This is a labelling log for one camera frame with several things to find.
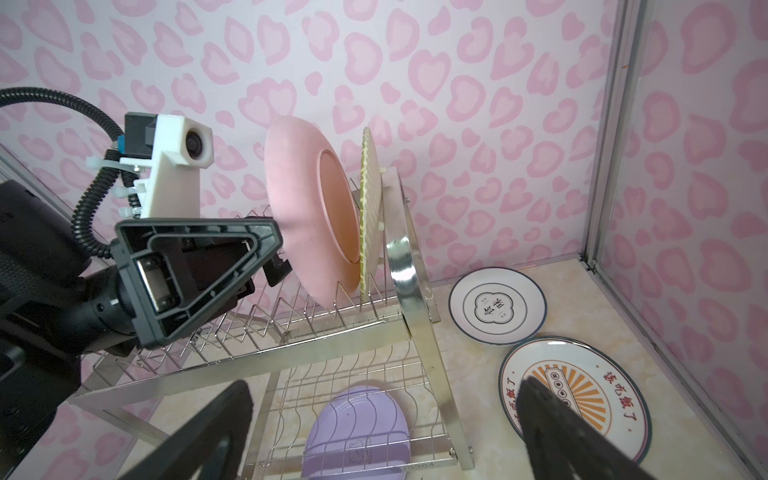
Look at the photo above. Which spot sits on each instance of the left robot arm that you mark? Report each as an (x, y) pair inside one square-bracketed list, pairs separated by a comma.
[(46, 322)]

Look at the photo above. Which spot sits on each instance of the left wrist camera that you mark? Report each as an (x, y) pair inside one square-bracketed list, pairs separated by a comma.
[(173, 150)]

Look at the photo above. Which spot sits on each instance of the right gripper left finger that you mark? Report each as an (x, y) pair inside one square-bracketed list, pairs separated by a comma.
[(209, 446)]

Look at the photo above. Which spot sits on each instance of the yellow woven plate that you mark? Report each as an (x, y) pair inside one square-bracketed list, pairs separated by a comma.
[(371, 226)]

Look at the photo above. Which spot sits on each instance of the purple shell-shaped plate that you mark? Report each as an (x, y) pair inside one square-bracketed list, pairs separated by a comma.
[(361, 434)]

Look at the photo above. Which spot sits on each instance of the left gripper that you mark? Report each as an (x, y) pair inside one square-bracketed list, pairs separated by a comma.
[(172, 276)]

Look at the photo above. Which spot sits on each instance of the steel two-tier dish rack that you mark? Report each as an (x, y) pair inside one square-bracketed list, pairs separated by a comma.
[(297, 357)]

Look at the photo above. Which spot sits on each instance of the white plate orange sunburst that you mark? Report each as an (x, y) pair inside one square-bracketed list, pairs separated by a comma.
[(586, 380)]

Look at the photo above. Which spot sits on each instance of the pink bear plate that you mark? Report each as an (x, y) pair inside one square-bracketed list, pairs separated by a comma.
[(312, 203)]

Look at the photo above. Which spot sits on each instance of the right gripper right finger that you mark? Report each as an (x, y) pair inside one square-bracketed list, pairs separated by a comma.
[(561, 445)]

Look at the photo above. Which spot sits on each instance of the white plate black rim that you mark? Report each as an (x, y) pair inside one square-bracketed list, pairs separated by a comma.
[(498, 306)]

